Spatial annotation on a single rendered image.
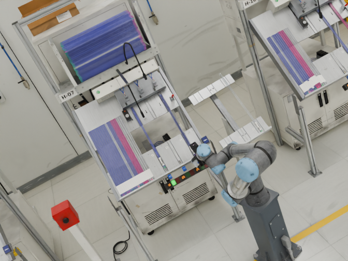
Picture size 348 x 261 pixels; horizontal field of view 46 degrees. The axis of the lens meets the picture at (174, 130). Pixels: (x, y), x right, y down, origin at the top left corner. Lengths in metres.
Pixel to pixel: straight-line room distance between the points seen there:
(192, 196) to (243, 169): 1.41
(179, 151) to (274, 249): 0.87
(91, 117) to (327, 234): 1.80
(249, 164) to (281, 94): 1.41
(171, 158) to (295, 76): 1.05
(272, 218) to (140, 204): 1.08
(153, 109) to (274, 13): 1.17
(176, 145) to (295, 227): 1.03
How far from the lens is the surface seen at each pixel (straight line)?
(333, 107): 3.68
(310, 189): 3.35
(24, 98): 4.46
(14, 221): 3.42
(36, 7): 3.21
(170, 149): 2.80
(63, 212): 2.90
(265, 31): 3.18
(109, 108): 2.92
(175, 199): 3.32
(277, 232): 2.74
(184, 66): 4.69
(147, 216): 3.32
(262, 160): 2.01
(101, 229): 3.81
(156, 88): 2.87
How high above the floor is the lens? 2.36
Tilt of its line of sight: 31 degrees down
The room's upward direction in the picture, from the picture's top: 24 degrees counter-clockwise
